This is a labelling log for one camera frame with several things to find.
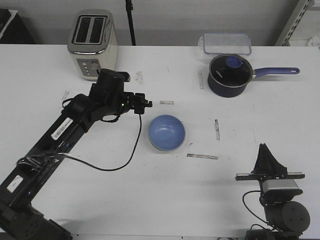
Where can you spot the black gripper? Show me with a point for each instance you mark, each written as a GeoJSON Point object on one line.
{"type": "Point", "coordinates": [272, 166]}
{"type": "Point", "coordinates": [137, 102]}

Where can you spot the blue bowl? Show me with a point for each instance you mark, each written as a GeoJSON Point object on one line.
{"type": "Point", "coordinates": [166, 133]}

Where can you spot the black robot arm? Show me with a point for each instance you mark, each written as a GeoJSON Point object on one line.
{"type": "Point", "coordinates": [286, 218]}
{"type": "Point", "coordinates": [106, 98]}

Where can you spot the cream toaster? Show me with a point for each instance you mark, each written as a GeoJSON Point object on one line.
{"type": "Point", "coordinates": [92, 43]}

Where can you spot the dark blue saucepan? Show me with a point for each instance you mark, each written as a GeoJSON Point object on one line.
{"type": "Point", "coordinates": [230, 92]}

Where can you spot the clear plastic container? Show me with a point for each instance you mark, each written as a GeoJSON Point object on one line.
{"type": "Point", "coordinates": [215, 43]}

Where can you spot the black tripod pole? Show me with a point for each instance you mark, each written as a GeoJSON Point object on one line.
{"type": "Point", "coordinates": [129, 8]}

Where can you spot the glass pot lid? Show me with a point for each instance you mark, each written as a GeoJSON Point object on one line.
{"type": "Point", "coordinates": [231, 70]}

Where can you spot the grey metal shelf upright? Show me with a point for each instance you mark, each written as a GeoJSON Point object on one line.
{"type": "Point", "coordinates": [293, 21]}

